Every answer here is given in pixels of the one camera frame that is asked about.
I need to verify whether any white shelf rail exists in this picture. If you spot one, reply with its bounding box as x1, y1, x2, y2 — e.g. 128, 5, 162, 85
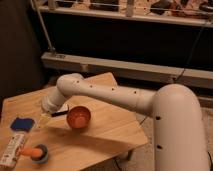
41, 52, 213, 89

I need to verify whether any metal pole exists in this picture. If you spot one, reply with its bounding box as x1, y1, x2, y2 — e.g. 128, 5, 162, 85
32, 0, 56, 55

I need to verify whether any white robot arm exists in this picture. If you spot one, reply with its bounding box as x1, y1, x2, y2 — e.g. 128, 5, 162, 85
42, 73, 211, 171

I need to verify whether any orange ceramic bowl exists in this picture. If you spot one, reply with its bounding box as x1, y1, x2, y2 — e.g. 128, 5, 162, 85
66, 106, 91, 129

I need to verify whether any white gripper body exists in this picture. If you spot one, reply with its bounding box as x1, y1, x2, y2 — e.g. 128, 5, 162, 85
41, 96, 66, 114

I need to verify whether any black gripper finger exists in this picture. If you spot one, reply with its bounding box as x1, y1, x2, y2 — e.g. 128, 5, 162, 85
51, 106, 69, 117

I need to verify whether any orange pepper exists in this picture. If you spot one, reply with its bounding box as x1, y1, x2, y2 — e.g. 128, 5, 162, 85
19, 148, 43, 158

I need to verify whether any blue cloth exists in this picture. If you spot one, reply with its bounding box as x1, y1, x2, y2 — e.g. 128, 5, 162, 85
10, 117, 35, 132

